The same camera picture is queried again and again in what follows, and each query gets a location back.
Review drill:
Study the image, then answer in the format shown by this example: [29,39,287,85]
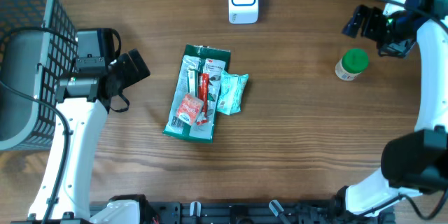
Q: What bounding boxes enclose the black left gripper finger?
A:
[129,49,151,81]
[111,53,139,88]

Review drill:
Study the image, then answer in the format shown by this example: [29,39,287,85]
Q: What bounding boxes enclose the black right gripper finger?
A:
[360,7,387,42]
[342,5,368,38]

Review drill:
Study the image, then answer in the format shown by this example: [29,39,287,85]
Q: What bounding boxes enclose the green lid jar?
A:
[335,48,370,81]

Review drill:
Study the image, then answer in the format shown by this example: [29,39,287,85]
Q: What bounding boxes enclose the green narrow box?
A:
[187,68,198,97]

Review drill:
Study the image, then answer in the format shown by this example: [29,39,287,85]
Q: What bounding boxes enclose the green 3M cleaner package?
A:
[163,44,231,144]

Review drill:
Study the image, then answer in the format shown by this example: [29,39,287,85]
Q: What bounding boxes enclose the red stick sachet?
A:
[197,73,209,125]

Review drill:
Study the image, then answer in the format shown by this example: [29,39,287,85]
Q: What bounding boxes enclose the orange tissue packet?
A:
[176,93,204,125]

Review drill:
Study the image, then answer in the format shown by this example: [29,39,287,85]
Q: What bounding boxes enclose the mint flushable wipes pack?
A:
[216,70,249,116]

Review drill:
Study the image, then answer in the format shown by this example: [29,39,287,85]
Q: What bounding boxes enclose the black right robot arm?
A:
[332,0,447,221]

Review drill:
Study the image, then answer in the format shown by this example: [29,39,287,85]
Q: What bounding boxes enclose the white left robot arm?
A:
[26,49,151,223]

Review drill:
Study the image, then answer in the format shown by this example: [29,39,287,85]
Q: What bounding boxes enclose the grey mesh shopping basket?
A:
[1,0,78,151]

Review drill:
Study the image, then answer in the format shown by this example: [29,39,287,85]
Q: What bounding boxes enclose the black left camera cable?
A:
[0,26,80,224]

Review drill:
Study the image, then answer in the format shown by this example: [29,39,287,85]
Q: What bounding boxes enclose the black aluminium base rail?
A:
[89,199,396,224]

